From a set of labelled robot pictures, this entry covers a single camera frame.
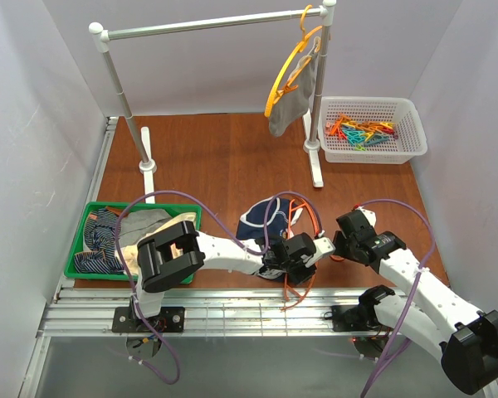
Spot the yellow plastic hanger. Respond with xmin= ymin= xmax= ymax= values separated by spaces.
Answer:
xmin=263 ymin=4 xmax=325 ymax=119

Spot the grey hanging underwear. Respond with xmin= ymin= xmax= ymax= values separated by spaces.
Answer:
xmin=267 ymin=36 xmax=321 ymax=137

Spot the striped blue underwear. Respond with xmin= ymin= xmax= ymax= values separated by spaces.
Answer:
xmin=73 ymin=208 xmax=124 ymax=274

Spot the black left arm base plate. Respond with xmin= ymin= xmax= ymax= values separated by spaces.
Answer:
xmin=111 ymin=305 xmax=186 ymax=333

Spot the navy blue underwear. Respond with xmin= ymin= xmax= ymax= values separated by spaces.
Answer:
xmin=235 ymin=196 xmax=304 ymax=283

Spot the white clothes rack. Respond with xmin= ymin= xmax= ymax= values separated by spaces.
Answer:
xmin=88 ymin=1 xmax=336 ymax=194

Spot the teal clothespin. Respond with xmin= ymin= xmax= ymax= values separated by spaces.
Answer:
xmin=363 ymin=134 xmax=390 ymax=146

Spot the grey underwear in tray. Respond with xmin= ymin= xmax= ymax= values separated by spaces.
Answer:
xmin=119 ymin=209 xmax=172 ymax=248

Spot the orange plastic hanger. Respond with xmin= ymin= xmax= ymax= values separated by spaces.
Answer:
xmin=281 ymin=198 xmax=322 ymax=312

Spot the green plastic tray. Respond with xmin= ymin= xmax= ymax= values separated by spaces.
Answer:
xmin=64 ymin=201 xmax=202 ymax=282

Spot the white plastic basket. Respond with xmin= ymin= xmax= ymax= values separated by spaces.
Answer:
xmin=319 ymin=96 xmax=427 ymax=164

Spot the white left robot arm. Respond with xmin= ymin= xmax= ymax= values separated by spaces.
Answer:
xmin=130 ymin=221 xmax=334 ymax=319

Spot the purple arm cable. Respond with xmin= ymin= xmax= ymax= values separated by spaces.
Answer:
xmin=112 ymin=190 xmax=325 ymax=385
xmin=354 ymin=198 xmax=437 ymax=398

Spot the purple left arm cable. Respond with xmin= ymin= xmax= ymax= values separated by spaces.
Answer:
xmin=112 ymin=190 xmax=325 ymax=385

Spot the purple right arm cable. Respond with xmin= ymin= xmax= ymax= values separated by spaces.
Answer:
xmin=354 ymin=198 xmax=437 ymax=398

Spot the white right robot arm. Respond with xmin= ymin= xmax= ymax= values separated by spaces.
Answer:
xmin=333 ymin=207 xmax=498 ymax=395

